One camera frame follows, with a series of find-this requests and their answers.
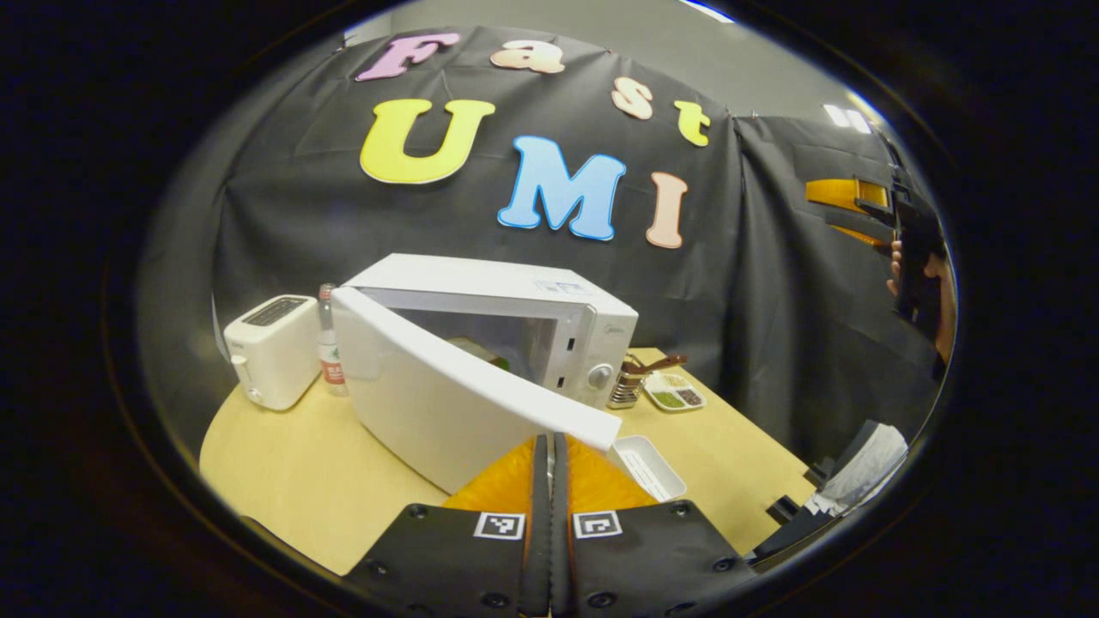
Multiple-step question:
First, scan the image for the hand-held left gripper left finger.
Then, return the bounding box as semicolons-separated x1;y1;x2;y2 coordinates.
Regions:
343;433;552;618

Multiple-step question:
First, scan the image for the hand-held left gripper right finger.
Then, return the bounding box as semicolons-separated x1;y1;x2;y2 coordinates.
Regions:
552;433;761;618

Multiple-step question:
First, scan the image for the white microwave oven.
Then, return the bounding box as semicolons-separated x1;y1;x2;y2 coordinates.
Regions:
331;253;641;495

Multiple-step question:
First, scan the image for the lettuce sandwich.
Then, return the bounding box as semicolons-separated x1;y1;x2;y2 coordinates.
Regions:
446;335;512;372

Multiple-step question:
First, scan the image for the small ceiling light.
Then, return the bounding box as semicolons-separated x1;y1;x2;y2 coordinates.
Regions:
823;104;875;135

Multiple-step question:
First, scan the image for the white rectangular tray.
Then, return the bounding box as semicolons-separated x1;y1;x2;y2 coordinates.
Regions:
607;434;688;503

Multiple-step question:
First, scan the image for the black backdrop cloth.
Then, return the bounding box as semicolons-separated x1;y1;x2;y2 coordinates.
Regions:
137;26;945;482

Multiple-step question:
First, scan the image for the white divided dish of beans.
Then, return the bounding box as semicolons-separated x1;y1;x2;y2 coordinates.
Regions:
644;371;707;413

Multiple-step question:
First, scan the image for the white crumpled cloth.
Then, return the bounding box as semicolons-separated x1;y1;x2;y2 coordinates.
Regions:
811;422;909;516

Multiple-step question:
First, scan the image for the black chair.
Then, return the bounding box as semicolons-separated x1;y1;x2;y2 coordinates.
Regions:
745;419;885;567

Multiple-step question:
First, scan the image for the clear plastic water bottle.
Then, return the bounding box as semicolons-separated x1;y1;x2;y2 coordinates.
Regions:
316;283;349;397

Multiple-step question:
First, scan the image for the white toaster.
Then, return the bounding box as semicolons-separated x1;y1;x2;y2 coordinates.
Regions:
223;294;321;411

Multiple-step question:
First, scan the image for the metal wire utensil holder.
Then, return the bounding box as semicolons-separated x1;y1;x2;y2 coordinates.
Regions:
607;360;649;410

